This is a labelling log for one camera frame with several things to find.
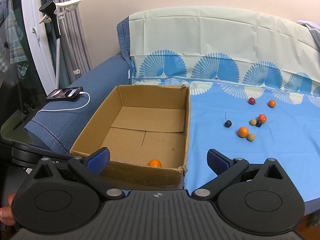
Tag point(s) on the blue sofa armrest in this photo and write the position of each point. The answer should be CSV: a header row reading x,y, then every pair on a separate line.
x,y
95,80

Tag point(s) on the black garment steamer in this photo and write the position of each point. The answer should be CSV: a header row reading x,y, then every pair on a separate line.
x,y
51,12

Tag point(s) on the grey curtain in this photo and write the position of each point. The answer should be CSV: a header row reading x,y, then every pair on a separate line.
x,y
72,42

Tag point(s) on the blue fan-print sheet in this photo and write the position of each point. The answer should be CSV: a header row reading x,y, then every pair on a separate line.
x,y
225,155

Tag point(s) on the red cherry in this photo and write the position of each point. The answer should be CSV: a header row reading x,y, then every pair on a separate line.
x,y
252,101

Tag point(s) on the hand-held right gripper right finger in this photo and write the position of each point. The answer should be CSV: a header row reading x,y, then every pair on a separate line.
x,y
218,161

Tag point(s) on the white clip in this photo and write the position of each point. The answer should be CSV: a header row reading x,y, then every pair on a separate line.
x,y
76,71

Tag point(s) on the grey cloth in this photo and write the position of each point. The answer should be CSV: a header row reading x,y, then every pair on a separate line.
x,y
313,33

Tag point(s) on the black smartphone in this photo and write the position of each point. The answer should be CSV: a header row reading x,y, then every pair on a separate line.
x,y
65,93

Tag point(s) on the white door frame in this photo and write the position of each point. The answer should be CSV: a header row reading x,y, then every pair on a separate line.
x,y
32,17

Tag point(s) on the beige round fruit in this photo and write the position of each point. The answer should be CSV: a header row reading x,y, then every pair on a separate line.
x,y
252,122
251,137

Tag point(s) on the large orange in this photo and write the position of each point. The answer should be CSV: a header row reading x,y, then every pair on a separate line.
x,y
243,131

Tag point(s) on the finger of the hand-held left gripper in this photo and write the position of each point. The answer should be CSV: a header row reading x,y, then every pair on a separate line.
x,y
30,155

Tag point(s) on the orange with stem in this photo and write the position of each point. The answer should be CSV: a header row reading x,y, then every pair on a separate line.
x,y
262,118

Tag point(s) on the dark cherry with stem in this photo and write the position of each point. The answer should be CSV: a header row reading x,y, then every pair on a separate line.
x,y
227,124

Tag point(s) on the plain orange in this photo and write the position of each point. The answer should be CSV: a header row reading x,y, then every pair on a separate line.
x,y
155,163

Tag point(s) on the dark round fruit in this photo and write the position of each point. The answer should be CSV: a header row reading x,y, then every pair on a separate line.
x,y
259,123

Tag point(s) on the small orange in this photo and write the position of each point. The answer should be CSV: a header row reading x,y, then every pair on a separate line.
x,y
271,103

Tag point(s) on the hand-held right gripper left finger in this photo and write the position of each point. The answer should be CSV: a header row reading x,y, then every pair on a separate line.
x,y
98,160

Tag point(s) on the white hanger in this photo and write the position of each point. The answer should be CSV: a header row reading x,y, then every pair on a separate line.
x,y
67,5

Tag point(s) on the person's left hand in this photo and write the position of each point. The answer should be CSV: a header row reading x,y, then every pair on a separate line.
x,y
6,213

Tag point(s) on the cardboard box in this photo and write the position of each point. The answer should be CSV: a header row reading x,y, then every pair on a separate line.
x,y
150,120

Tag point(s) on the hanging plaid shirt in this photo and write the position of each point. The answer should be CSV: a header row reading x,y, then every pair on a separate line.
x,y
16,45

